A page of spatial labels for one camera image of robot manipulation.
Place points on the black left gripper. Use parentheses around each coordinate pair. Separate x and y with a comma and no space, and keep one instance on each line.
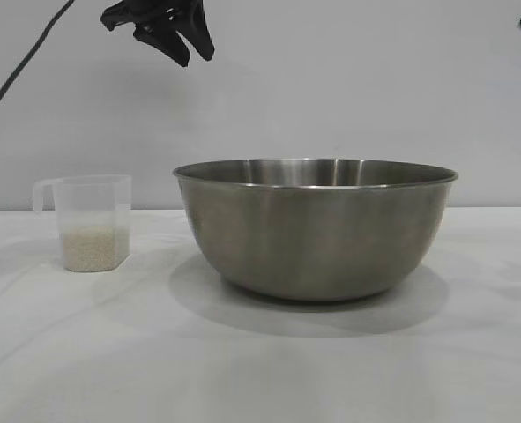
(145,11)

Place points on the clear plastic measuring cup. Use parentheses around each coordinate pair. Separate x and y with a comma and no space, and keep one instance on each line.
(92,207)

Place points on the white rice grains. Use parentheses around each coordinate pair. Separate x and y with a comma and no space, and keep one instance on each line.
(94,249)

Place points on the stainless steel mixing bowl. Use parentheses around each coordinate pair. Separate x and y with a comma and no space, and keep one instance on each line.
(317,229)

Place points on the white tablecloth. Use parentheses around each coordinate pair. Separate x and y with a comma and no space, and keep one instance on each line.
(198,361)

